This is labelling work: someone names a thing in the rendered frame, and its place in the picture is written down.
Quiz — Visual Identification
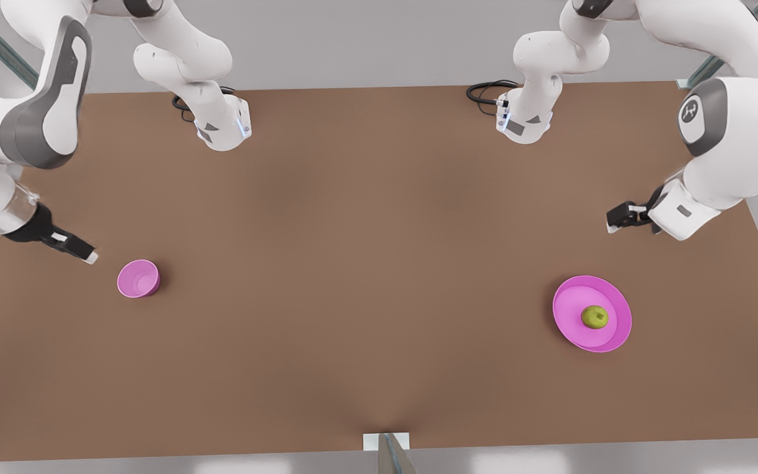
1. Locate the black cable loop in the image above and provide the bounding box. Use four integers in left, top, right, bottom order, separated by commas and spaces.
466, 80, 522, 117
172, 86, 238, 123

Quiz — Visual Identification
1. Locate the pink bowl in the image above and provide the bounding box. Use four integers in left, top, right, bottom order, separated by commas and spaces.
117, 259, 161, 299

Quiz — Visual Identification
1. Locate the pink plate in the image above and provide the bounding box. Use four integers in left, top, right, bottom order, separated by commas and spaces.
553, 275, 632, 353

